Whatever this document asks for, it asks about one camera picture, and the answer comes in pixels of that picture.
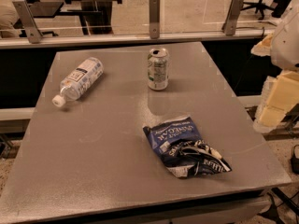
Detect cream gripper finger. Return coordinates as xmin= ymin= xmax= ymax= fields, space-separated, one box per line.
xmin=251 ymin=34 xmax=273 ymax=57
xmin=253 ymin=70 xmax=299 ymax=133

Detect silver green 7up can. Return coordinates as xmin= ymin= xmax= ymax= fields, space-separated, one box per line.
xmin=148 ymin=48 xmax=169 ymax=91

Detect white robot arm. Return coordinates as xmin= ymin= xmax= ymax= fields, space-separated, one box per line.
xmin=251 ymin=6 xmax=299 ymax=133

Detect blue chip bag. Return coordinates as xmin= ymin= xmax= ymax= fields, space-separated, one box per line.
xmin=143 ymin=116 xmax=232 ymax=178

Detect black background desk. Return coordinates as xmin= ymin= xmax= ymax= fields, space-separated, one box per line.
xmin=29 ymin=0 xmax=122 ymax=35

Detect clear plastic water bottle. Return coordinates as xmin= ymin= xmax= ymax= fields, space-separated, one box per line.
xmin=52 ymin=57 xmax=104 ymax=107

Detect grey table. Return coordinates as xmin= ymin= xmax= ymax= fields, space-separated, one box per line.
xmin=0 ymin=43 xmax=291 ymax=224

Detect seated person beige clothes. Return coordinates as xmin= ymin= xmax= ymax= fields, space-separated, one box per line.
xmin=0 ymin=0 xmax=19 ymax=38

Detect right metal bracket post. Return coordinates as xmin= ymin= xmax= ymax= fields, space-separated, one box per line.
xmin=221 ymin=0 xmax=244 ymax=35

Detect metal bracket post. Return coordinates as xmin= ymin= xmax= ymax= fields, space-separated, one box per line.
xmin=221 ymin=0 xmax=244 ymax=35
xmin=149 ymin=0 xmax=160 ymax=39
xmin=13 ymin=0 xmax=42 ymax=44

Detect middle metal bracket post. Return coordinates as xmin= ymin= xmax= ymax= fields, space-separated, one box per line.
xmin=149 ymin=0 xmax=160 ymax=39

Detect left metal bracket post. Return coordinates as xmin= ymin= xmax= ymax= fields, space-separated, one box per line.
xmin=13 ymin=0 xmax=42 ymax=44

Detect metal guard rail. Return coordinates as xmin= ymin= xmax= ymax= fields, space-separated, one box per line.
xmin=0 ymin=28 xmax=274 ymax=49

